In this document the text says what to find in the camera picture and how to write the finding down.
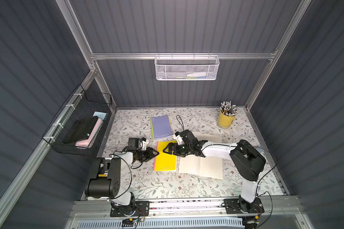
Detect cream lined notebook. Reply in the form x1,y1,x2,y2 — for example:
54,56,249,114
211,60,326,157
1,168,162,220
178,131,224,180

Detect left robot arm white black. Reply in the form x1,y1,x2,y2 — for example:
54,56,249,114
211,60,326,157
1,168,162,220
84,138,159,217

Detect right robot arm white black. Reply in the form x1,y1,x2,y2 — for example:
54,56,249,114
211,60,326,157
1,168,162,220
162,130,266,213

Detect yellow pencil cup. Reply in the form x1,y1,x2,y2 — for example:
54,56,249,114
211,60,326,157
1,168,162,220
217,112,236,129

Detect bundle of pencils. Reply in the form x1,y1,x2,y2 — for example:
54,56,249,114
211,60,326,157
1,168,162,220
220,101,238,116

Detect light blue sticky notes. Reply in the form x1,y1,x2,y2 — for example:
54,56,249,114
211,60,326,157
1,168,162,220
93,112,107,120

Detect black pouch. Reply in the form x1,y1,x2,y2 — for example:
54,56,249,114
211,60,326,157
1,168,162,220
63,116,98,144

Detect white tube in basket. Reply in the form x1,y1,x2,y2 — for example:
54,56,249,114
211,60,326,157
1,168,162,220
186,72,207,79

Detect black wire wall basket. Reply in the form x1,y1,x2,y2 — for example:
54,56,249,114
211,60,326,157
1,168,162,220
43,85,112,156

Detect white wire mesh basket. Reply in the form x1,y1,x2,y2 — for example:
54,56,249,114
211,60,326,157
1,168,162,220
154,54,220,81

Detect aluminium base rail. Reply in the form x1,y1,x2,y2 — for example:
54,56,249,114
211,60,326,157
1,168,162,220
70,195,304,219

